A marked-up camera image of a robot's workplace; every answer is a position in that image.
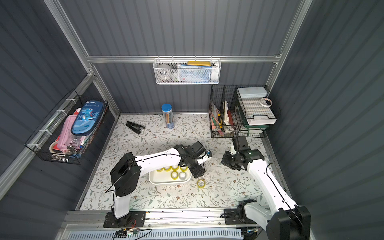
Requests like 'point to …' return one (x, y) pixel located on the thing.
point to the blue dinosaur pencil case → (89, 113)
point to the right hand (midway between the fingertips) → (226, 160)
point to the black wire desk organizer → (240, 111)
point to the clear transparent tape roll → (182, 175)
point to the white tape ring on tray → (266, 102)
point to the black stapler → (135, 128)
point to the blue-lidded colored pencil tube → (167, 110)
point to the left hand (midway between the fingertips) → (201, 170)
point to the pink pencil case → (66, 138)
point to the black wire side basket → (44, 142)
